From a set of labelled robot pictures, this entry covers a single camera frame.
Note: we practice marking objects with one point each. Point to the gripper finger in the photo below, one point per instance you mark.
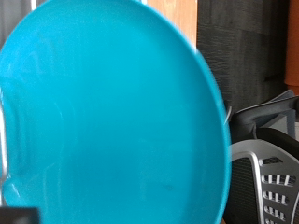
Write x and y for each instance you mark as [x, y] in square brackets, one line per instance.
[18, 216]

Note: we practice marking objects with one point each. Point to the blue plate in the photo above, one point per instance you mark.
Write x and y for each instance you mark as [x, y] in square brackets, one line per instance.
[109, 118]

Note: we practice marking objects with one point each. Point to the grey slotted office chair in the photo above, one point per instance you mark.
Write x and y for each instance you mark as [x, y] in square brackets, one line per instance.
[274, 186]

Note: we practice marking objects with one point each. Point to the black office chair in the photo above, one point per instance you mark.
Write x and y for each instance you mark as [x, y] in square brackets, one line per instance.
[264, 115]

